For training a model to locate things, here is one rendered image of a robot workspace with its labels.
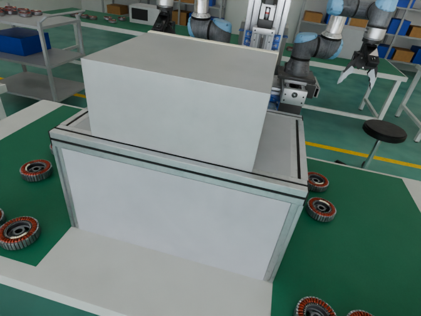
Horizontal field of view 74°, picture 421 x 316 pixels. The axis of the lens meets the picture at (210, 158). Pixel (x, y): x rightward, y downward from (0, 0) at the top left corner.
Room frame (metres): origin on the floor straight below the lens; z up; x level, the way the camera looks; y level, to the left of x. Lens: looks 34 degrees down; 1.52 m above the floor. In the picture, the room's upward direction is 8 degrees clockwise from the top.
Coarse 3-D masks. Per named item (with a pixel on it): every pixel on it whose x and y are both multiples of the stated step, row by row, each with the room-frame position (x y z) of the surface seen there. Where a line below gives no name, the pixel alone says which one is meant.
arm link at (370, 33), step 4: (368, 28) 1.27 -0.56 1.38; (372, 28) 1.25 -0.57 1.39; (376, 28) 1.25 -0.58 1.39; (368, 32) 1.26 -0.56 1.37; (372, 32) 1.25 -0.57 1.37; (376, 32) 1.24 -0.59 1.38; (380, 32) 1.24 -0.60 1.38; (384, 32) 1.25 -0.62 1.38; (364, 36) 1.28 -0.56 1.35; (368, 36) 1.25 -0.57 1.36; (372, 36) 1.25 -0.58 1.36; (376, 36) 1.24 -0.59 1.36; (380, 36) 1.24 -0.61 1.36; (376, 40) 1.25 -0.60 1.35
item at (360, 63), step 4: (364, 40) 1.27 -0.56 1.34; (368, 40) 1.25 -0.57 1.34; (372, 40) 1.25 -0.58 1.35; (380, 40) 1.27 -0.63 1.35; (364, 44) 1.30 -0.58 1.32; (372, 44) 1.27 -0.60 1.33; (376, 44) 1.24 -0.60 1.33; (356, 52) 1.30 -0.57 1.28; (360, 52) 1.30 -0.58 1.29; (352, 56) 1.33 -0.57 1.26; (356, 56) 1.27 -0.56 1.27; (360, 56) 1.25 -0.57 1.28; (356, 60) 1.25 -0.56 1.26; (360, 60) 1.25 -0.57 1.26; (364, 60) 1.25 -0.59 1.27; (356, 64) 1.25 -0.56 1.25; (360, 64) 1.25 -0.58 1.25; (364, 64) 1.25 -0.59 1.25; (364, 68) 1.25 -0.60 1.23; (368, 68) 1.24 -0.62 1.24
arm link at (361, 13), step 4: (360, 0) 1.36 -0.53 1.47; (364, 0) 1.36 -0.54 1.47; (368, 0) 1.36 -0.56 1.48; (372, 0) 1.37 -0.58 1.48; (376, 0) 1.37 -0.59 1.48; (360, 4) 1.35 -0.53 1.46; (364, 4) 1.35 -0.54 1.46; (368, 4) 1.35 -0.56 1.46; (360, 8) 1.34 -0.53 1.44; (364, 8) 1.34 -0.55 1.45; (368, 8) 1.33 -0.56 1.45; (356, 12) 1.34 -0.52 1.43; (360, 12) 1.34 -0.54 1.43; (364, 12) 1.34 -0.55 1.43; (356, 16) 1.36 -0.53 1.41; (360, 16) 1.35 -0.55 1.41; (364, 16) 1.35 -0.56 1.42
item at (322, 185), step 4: (308, 172) 1.07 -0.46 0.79; (312, 172) 1.07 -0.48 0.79; (316, 172) 1.08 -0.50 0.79; (308, 176) 1.04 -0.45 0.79; (312, 176) 1.06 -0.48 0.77; (316, 176) 1.06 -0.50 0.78; (320, 176) 1.05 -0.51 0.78; (324, 176) 1.05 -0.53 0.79; (308, 180) 1.01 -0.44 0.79; (312, 180) 1.03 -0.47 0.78; (316, 180) 1.04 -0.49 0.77; (320, 180) 1.04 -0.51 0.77; (324, 180) 1.03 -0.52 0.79; (312, 184) 0.99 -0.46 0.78; (316, 184) 0.98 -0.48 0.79; (320, 184) 0.99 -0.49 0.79; (324, 184) 0.99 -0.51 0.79; (328, 184) 1.00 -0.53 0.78; (312, 188) 0.98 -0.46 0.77; (316, 188) 0.97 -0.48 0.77; (320, 188) 0.97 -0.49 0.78; (324, 188) 0.98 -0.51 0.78
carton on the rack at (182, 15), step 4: (172, 12) 7.47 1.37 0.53; (176, 12) 7.46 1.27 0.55; (180, 12) 7.44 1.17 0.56; (184, 12) 7.52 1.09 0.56; (188, 12) 7.60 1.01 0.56; (172, 16) 7.47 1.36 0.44; (176, 16) 7.46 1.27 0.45; (180, 16) 7.44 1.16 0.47; (184, 16) 7.42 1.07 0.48; (188, 16) 7.58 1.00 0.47; (172, 20) 7.47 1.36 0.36; (176, 20) 7.46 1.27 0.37; (180, 20) 7.44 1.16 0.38; (184, 20) 7.42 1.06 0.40; (180, 24) 7.44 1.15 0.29; (184, 24) 7.42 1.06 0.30
